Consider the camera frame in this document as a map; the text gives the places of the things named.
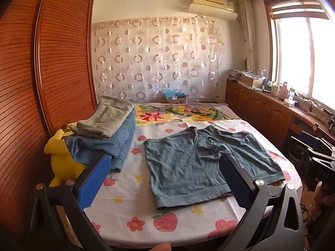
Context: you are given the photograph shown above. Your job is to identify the cardboard box with patterned cloth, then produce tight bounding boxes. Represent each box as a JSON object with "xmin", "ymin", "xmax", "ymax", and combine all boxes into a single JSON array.
[{"xmin": 240, "ymin": 73, "xmax": 266, "ymax": 88}]

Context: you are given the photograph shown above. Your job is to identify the white power strip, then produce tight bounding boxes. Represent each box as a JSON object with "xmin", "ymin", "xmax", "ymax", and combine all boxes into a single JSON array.
[{"xmin": 298, "ymin": 101, "xmax": 326, "ymax": 119}]

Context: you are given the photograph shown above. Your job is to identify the small cardboard box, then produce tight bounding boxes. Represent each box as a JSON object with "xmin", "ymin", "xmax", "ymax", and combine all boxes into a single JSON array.
[{"xmin": 167, "ymin": 95, "xmax": 187, "ymax": 104}]

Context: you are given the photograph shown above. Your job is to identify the floral blanket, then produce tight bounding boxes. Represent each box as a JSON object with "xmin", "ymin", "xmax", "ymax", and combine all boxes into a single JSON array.
[{"xmin": 133, "ymin": 102, "xmax": 248, "ymax": 126}]

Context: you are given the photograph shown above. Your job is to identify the circle patterned sheer curtain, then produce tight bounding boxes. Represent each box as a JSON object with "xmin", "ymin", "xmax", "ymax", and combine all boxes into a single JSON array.
[{"xmin": 91, "ymin": 16, "xmax": 226, "ymax": 104}]

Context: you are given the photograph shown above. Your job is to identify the pink bottle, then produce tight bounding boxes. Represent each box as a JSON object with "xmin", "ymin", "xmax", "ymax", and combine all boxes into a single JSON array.
[{"xmin": 279, "ymin": 82, "xmax": 290, "ymax": 99}]

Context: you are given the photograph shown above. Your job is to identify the blue folded jeans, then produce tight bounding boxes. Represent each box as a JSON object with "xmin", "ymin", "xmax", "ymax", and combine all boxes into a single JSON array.
[{"xmin": 65, "ymin": 108, "xmax": 137, "ymax": 173}]

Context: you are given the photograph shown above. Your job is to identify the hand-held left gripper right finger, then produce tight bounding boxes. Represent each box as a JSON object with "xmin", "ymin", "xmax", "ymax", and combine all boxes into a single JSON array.
[{"xmin": 217, "ymin": 153, "xmax": 305, "ymax": 251}]

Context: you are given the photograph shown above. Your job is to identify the grey-blue shorts pants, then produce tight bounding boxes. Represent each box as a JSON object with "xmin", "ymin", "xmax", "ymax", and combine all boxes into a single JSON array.
[{"xmin": 143, "ymin": 125, "xmax": 286, "ymax": 213}]

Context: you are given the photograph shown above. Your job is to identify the stack of flat boxes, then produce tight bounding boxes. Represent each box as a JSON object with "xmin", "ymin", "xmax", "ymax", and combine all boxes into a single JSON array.
[{"xmin": 228, "ymin": 69, "xmax": 242, "ymax": 84}]

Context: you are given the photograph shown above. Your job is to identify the wooden side cabinet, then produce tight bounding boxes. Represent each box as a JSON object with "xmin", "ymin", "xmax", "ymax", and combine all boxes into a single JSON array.
[{"xmin": 225, "ymin": 80, "xmax": 335, "ymax": 163}]

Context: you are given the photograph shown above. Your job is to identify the person's right forearm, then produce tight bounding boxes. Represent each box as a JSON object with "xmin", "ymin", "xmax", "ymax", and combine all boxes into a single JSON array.
[{"xmin": 306, "ymin": 209, "xmax": 335, "ymax": 251}]

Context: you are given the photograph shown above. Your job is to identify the person's left hand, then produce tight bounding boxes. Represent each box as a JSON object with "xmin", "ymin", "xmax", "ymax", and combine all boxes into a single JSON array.
[{"xmin": 146, "ymin": 242, "xmax": 172, "ymax": 251}]

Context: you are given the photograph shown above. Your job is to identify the patterned window curtain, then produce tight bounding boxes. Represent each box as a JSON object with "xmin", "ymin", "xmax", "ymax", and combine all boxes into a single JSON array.
[{"xmin": 239, "ymin": 0, "xmax": 258, "ymax": 71}]

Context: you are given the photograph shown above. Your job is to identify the yellow plush toy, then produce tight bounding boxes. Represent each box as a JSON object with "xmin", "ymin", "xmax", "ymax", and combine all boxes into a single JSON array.
[{"xmin": 44, "ymin": 122, "xmax": 87, "ymax": 187}]

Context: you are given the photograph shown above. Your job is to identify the strawberry print bed sheet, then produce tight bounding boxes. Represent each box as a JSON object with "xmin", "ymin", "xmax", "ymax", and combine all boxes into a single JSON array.
[{"xmin": 60, "ymin": 119, "xmax": 304, "ymax": 243}]

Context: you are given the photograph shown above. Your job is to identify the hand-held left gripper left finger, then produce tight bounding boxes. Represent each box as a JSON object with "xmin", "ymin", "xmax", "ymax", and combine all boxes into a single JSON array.
[{"xmin": 25, "ymin": 152, "xmax": 113, "ymax": 251}]

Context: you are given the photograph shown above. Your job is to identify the window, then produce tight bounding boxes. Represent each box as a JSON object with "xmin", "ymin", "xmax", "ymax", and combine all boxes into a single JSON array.
[{"xmin": 264, "ymin": 0, "xmax": 335, "ymax": 110}]

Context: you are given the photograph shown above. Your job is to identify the person's right hand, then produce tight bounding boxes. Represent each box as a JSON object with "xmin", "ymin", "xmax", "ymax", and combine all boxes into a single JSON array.
[{"xmin": 309, "ymin": 180, "xmax": 326, "ymax": 224}]

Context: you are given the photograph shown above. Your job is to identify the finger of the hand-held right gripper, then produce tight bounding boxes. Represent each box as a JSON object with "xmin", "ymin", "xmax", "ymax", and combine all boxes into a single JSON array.
[
  {"xmin": 297, "ymin": 131, "xmax": 335, "ymax": 155},
  {"xmin": 290, "ymin": 135, "xmax": 314, "ymax": 163}
]

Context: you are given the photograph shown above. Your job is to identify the wall air conditioner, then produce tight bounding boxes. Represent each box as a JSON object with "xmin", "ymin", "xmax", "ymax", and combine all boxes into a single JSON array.
[{"xmin": 188, "ymin": 0, "xmax": 238, "ymax": 21}]

